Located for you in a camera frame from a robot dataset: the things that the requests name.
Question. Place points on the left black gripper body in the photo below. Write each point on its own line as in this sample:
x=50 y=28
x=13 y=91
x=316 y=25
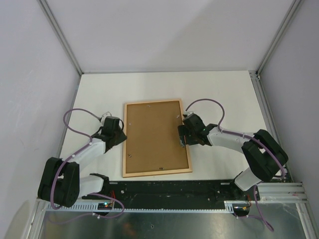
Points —
x=115 y=136

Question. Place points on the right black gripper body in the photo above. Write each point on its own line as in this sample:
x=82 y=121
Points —
x=190 y=137

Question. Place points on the wooden picture frame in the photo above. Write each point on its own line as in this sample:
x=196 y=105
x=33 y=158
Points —
x=124 y=154

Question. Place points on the brown frame backing board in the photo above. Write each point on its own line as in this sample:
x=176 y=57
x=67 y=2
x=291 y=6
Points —
x=152 y=139

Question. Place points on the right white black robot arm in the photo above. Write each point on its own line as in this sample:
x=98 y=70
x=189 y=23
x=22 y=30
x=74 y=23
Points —
x=263 y=154

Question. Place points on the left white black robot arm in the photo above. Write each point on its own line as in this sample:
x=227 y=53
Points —
x=61 y=184

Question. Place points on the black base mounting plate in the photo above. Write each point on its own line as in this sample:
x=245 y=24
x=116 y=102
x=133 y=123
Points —
x=176 y=202

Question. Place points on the shiny metal floor sheet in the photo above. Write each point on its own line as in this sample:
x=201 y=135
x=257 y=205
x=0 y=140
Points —
x=73 y=225

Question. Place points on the right aluminium corner post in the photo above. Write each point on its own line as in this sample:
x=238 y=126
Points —
x=283 y=27

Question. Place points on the aluminium corner post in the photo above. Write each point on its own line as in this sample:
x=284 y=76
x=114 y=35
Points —
x=283 y=27
x=59 y=34

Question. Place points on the grey slotted cable duct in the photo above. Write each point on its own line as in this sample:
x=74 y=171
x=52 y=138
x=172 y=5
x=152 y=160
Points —
x=94 y=207

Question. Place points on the aluminium front rail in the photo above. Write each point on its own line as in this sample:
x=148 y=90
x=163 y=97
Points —
x=281 y=193

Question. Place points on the left aluminium corner post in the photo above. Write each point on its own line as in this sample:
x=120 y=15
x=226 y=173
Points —
x=59 y=34

